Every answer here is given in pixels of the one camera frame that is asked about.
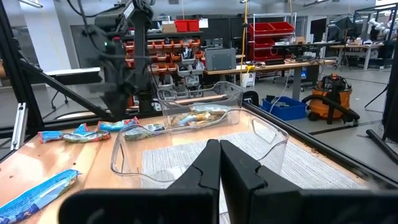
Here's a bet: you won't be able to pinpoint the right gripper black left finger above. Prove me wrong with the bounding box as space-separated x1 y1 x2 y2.
58 139 222 224

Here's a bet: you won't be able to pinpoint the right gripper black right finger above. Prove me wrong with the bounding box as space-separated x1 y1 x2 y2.
220 139 398 224

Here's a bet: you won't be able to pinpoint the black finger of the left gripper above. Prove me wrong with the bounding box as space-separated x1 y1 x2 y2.
118 88 135 119
103 88 119 119

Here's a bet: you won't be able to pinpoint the blue granola bar red end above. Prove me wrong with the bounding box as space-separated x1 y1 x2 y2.
97 116 141 132

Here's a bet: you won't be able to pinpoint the orange green granola bar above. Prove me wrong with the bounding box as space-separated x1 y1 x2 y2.
190 104 233 115

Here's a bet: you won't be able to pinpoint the white top bench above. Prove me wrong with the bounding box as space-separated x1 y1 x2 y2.
43 67 103 86

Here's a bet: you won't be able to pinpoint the clear plastic bin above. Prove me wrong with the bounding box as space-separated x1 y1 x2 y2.
110 108 290 189
157 81 245 131

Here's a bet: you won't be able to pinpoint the parts shelf orange drawers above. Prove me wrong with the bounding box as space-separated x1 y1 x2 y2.
124 30 206 94

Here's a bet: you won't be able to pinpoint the grey woven table mat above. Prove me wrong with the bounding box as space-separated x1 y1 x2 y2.
141 130 366 224

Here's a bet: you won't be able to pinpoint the cardboard box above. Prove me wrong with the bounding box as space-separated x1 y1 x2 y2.
161 21 177 34

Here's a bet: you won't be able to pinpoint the red bin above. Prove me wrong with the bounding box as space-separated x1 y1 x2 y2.
174 19 200 33

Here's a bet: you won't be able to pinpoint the blue storage bin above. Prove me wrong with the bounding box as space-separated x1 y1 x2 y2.
261 95 308 121

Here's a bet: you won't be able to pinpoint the grey metal box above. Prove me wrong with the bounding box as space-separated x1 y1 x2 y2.
204 47 237 72

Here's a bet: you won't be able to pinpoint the white bucket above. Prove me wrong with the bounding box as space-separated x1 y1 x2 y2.
241 72 256 88

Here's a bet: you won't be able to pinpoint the orange shop vacuum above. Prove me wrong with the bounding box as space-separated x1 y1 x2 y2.
302 73 361 124

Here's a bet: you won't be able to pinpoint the wooden workbench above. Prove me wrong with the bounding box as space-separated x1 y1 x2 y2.
203 58 336 100

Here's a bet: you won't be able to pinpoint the light wooden table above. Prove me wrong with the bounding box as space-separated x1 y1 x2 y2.
329 42 385 71

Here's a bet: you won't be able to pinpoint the silver aluminium bracket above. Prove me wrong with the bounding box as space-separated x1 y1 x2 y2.
11 102 29 151

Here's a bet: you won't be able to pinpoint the black aluminium table frame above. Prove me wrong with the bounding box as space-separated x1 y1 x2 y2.
0 0 398 190

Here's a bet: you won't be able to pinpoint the yellow hanging cord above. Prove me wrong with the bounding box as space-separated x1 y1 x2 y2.
239 0 249 85

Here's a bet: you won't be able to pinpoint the wire rack red bins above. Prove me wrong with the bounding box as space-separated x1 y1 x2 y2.
248 12 298 63

